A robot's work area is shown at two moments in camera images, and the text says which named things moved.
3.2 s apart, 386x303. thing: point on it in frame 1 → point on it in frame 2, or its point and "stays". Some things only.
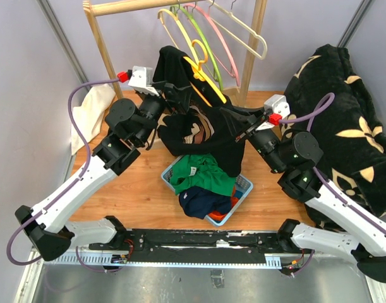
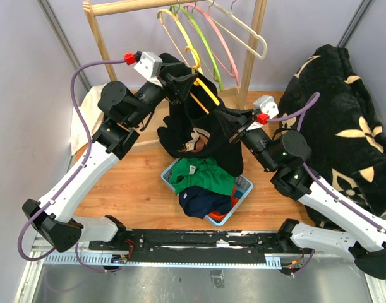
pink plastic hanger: x=198 y=7 stays
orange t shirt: x=219 y=215 stays
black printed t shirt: x=201 y=122 stays
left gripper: x=181 y=98 → x=180 y=88
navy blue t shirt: x=197 y=202 stays
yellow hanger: x=201 y=75 → x=198 y=82
